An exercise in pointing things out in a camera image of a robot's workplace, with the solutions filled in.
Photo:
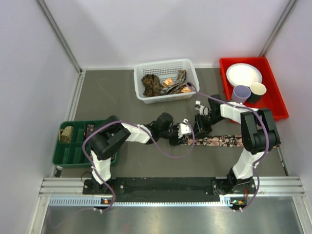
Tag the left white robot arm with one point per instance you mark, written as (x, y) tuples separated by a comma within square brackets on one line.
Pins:
[(105, 144)]

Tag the pink floral dark tie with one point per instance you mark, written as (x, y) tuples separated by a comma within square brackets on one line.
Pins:
[(223, 141)]

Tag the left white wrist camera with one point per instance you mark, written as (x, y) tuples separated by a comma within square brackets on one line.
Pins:
[(184, 129)]

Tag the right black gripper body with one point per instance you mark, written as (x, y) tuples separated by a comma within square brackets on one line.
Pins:
[(204, 122)]

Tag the white slotted cable duct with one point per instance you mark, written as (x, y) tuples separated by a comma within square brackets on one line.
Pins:
[(103, 202)]

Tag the red plastic bin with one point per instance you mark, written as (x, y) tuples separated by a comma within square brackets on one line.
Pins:
[(272, 99)]

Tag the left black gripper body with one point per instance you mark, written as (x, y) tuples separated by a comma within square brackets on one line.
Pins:
[(171, 133)]

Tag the brown leaf pattern tie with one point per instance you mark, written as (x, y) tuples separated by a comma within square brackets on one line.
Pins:
[(152, 85)]

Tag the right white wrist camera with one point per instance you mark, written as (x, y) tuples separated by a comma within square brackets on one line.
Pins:
[(203, 110)]

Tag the green divided organizer tray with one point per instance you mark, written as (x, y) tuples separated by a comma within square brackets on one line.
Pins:
[(70, 155)]

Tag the white plastic basket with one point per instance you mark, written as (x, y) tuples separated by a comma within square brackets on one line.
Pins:
[(165, 69)]

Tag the white paper plates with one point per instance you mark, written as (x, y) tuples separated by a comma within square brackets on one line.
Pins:
[(243, 74)]

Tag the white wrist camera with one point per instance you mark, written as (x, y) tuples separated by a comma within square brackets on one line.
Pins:
[(203, 110), (184, 129)]

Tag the lilac paper cup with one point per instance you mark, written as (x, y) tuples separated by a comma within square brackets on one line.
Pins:
[(240, 94)]

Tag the aluminium frame rail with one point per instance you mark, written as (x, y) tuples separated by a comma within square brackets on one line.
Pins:
[(269, 186)]

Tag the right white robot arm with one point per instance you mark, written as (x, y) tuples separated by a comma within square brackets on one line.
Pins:
[(259, 135)]

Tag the grey orange pattern tie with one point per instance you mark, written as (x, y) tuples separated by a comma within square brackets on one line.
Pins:
[(174, 87)]

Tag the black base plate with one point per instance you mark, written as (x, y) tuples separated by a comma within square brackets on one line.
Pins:
[(176, 189)]

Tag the black paper cup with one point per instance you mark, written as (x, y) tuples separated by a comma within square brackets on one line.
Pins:
[(257, 91)]

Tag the rolled olive green tie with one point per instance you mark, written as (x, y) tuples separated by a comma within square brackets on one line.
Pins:
[(65, 135)]

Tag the rolled purple floral tie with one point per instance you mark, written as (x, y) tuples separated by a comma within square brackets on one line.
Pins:
[(88, 130)]

